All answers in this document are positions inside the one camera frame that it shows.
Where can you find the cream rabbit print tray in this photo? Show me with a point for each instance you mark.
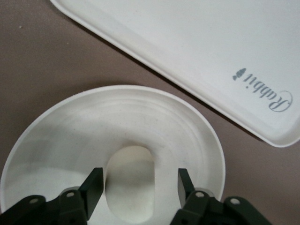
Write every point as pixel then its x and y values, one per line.
pixel 199 47

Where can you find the pale steamed bun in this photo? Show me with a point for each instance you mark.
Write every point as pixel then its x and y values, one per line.
pixel 131 178

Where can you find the cream round plate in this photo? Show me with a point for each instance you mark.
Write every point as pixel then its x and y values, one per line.
pixel 70 140

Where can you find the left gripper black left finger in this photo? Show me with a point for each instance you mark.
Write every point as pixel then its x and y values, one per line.
pixel 70 206

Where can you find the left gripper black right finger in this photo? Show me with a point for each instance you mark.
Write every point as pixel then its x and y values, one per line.
pixel 204 208

